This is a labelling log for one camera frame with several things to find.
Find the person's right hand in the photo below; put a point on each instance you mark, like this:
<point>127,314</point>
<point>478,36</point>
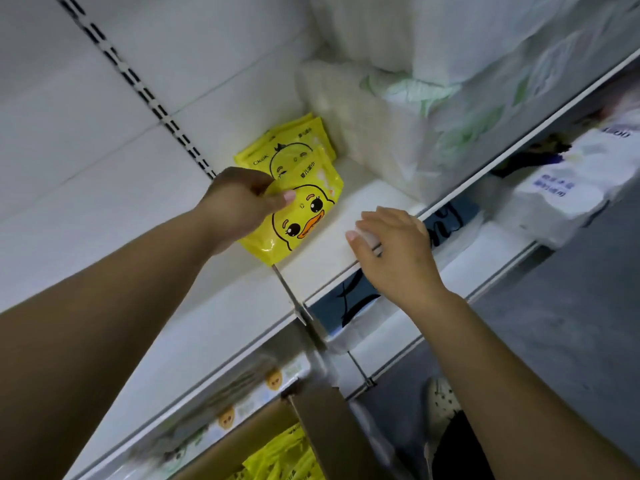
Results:
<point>400,260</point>

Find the person's left hand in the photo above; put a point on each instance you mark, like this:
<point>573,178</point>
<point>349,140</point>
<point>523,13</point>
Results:
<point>235,205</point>

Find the white metal shelf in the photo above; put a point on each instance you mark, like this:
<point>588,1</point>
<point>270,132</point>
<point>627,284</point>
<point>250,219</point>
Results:
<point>100,135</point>

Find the brown cardboard box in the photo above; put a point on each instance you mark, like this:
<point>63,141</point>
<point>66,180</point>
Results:
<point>330,435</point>

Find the yellow duck packets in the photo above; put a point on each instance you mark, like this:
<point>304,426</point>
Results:
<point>280,460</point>

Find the person's right forearm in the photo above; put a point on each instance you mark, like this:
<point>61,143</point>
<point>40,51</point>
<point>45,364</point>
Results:
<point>520,405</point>

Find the person's left forearm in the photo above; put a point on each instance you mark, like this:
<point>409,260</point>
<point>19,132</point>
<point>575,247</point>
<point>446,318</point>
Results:
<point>80,345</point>

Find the person's right cream clog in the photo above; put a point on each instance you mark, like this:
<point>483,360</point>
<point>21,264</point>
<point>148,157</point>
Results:
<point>440,400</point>

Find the white duck tissue pack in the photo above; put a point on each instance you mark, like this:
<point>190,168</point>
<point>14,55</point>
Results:
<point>250,400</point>

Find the person's black trousers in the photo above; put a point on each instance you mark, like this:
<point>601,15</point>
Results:
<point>465,455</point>

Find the blue white roll pack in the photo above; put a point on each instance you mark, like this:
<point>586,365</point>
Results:
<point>570,190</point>

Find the plain white tissue pack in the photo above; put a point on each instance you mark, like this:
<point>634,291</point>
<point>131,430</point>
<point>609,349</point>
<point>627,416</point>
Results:
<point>450,30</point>

